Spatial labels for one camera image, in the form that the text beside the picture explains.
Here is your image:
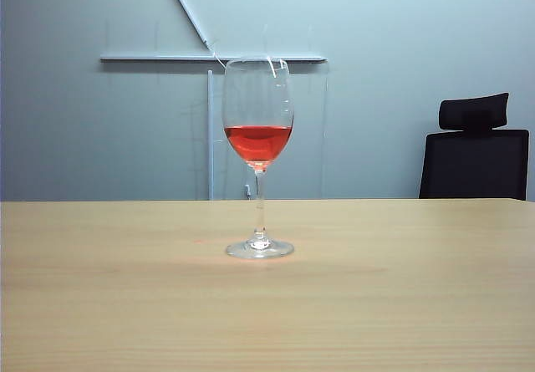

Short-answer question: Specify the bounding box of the clear goblet with red liquid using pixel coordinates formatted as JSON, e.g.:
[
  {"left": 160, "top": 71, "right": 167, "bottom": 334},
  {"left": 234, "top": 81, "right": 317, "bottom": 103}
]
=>
[{"left": 221, "top": 57, "right": 296, "bottom": 260}]

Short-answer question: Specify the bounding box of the long horizontal white wall duct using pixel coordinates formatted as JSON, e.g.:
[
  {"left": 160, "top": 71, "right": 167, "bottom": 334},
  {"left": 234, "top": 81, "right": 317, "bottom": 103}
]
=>
[{"left": 99, "top": 53, "right": 329, "bottom": 64}]

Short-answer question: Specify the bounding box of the black office chair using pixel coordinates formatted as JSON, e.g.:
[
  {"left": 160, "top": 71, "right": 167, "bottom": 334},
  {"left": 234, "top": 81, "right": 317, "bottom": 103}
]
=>
[{"left": 419, "top": 92, "right": 531, "bottom": 201}]

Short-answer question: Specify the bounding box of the thin white wall wire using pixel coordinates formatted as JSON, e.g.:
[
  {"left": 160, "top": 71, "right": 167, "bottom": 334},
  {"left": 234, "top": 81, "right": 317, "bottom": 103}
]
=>
[{"left": 206, "top": 39, "right": 227, "bottom": 67}]

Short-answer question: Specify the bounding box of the diagonal white wall duct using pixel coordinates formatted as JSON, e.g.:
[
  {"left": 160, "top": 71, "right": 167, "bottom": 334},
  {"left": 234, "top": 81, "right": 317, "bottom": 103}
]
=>
[{"left": 161, "top": 0, "right": 211, "bottom": 49}]

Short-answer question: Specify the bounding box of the vertical white wall duct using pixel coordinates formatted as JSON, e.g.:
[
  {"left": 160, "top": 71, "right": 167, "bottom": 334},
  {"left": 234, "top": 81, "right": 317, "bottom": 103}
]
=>
[{"left": 207, "top": 69, "right": 217, "bottom": 201}]

